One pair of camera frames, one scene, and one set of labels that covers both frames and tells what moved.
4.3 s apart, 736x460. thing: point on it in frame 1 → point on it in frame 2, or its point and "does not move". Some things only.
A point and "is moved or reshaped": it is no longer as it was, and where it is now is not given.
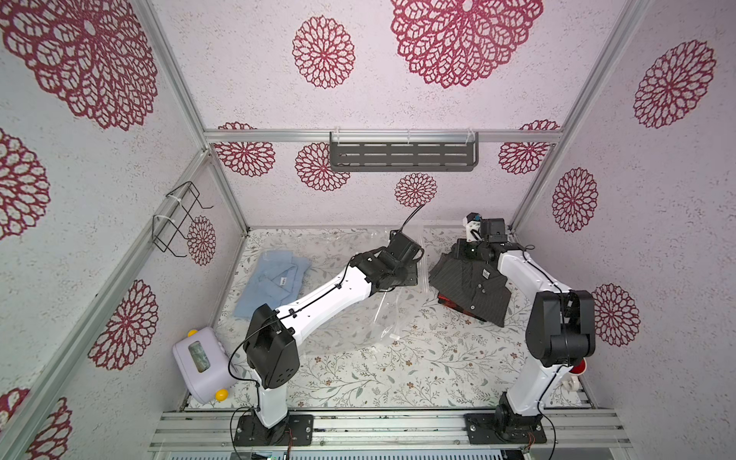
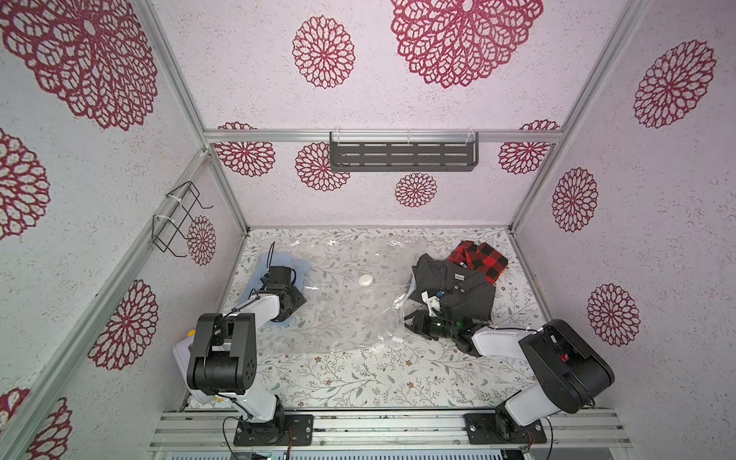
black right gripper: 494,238 → 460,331
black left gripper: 412,278 → 299,300
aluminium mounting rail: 187,430 does not move
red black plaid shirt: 442,299 → 482,257
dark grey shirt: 477,286 is moved or reshaped
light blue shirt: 275,282 does not move
